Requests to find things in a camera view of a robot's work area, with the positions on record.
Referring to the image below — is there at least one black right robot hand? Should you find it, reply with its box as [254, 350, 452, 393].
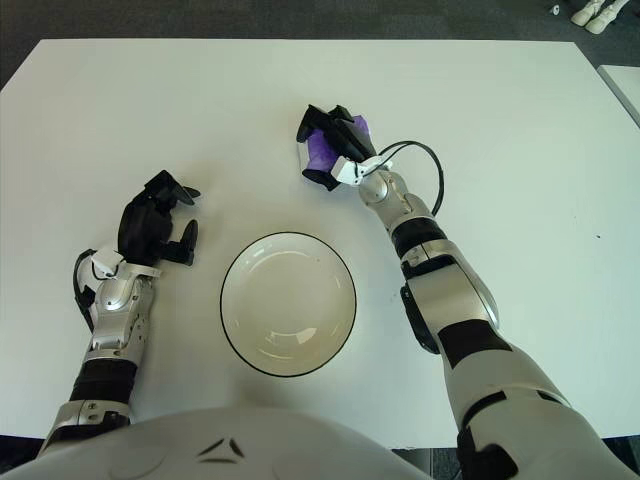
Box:
[295, 103, 380, 193]

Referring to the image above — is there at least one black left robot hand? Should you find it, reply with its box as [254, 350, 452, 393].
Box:
[117, 169, 203, 267]

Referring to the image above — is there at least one purple tissue paper pack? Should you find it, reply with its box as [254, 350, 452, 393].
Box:
[298, 113, 372, 174]

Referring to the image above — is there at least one white plate with black rim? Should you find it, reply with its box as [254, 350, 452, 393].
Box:
[220, 231, 359, 379]

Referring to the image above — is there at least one grey robot torso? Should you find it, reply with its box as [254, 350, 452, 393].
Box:
[0, 405, 437, 480]

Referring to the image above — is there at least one white robot foot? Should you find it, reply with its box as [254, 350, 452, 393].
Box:
[585, 0, 629, 35]
[571, 0, 605, 26]

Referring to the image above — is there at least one neighbouring white table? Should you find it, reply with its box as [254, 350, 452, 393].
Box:
[597, 64, 640, 127]

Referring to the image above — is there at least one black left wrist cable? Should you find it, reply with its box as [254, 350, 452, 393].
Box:
[72, 248, 126, 332]

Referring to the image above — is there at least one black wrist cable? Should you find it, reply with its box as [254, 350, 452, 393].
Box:
[369, 141, 447, 217]
[72, 248, 126, 332]

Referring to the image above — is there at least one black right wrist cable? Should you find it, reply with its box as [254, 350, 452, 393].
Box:
[369, 141, 447, 217]

